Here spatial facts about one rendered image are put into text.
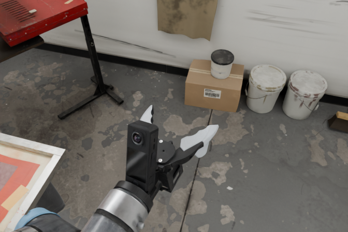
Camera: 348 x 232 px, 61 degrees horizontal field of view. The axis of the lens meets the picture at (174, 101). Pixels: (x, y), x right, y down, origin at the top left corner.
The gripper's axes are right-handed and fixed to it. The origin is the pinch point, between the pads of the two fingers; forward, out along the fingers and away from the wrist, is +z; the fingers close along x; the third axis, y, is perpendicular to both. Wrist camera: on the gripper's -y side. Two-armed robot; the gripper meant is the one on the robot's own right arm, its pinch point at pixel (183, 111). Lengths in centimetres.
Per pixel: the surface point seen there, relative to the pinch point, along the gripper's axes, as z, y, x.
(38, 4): 86, 36, -158
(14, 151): -2, 60, -95
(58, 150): 7, 59, -74
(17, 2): 81, 34, -172
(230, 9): 187, 76, -58
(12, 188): -15, 62, -81
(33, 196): -14, 60, -68
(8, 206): -22, 62, -76
